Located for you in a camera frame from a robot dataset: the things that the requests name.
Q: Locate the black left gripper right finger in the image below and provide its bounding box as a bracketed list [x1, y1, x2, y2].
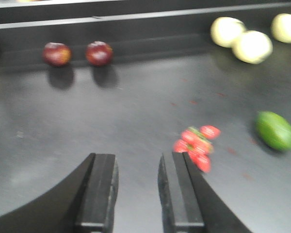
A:
[158, 152, 249, 233]

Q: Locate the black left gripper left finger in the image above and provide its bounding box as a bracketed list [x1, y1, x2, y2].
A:
[0, 153, 119, 233]

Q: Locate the black fruit display stand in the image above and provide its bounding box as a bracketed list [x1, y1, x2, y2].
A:
[0, 2, 291, 233]

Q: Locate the green avocado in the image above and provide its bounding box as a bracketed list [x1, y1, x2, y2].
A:
[255, 111, 291, 152]

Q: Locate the dark red apple right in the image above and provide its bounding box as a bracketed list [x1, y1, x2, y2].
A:
[85, 41, 113, 67]

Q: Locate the dark red apple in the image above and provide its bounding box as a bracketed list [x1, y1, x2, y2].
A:
[43, 42, 72, 67]
[85, 41, 113, 67]

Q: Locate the dark red apple left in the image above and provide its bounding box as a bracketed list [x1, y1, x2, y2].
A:
[43, 42, 72, 67]

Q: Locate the pale pear front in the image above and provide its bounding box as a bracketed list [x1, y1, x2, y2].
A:
[231, 30, 273, 65]

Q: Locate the pale pear right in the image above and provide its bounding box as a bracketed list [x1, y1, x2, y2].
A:
[271, 13, 291, 44]

